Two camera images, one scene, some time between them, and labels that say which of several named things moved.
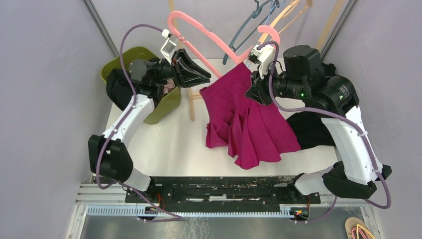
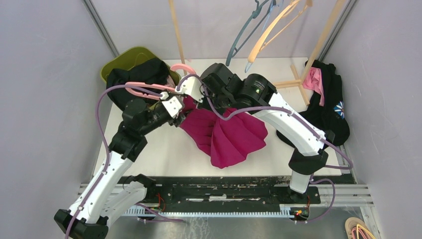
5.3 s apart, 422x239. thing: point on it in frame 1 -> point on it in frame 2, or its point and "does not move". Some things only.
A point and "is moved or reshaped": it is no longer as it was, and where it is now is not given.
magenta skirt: [253, 131] is moved or reshaped
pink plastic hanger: [213, 37] is moved or reshaped
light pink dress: [169, 85] does not move
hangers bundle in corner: [356, 228] does not move
